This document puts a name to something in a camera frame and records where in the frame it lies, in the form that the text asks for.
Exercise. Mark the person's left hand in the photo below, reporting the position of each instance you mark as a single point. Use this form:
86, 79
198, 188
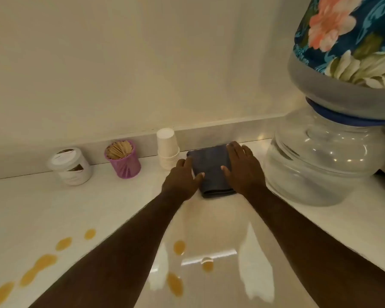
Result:
179, 182

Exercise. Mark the person's right hand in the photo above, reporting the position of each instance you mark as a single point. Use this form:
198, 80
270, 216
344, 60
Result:
245, 173

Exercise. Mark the person's right thumb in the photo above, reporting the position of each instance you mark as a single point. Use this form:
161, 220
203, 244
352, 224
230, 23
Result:
226, 172

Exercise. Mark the person's left thumb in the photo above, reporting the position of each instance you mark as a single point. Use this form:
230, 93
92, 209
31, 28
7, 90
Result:
199, 177

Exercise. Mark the dark grey cloth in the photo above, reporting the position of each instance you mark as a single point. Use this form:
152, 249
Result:
211, 169

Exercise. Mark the person's left forearm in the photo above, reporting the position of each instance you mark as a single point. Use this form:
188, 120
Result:
121, 250

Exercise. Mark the person's right forearm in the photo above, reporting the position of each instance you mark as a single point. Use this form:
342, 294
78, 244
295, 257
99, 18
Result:
311, 250

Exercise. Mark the stack of white paper cups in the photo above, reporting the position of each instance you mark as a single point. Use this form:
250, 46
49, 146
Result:
167, 147

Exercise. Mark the pink mesh holder cup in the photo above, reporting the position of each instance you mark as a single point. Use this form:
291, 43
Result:
126, 166

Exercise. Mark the bundle of wooden stir sticks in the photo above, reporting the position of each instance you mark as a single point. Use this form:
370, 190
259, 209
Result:
118, 150

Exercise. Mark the clear water dispenser base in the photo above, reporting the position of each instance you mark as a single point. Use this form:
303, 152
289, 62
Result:
324, 163

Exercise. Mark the white lidded jar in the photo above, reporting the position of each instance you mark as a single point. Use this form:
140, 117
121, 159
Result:
71, 168

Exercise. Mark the water bottle with floral cover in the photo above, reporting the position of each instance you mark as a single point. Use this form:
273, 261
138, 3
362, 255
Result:
350, 44

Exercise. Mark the yellow liquid spill drops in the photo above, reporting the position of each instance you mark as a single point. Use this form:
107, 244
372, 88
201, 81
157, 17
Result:
40, 263

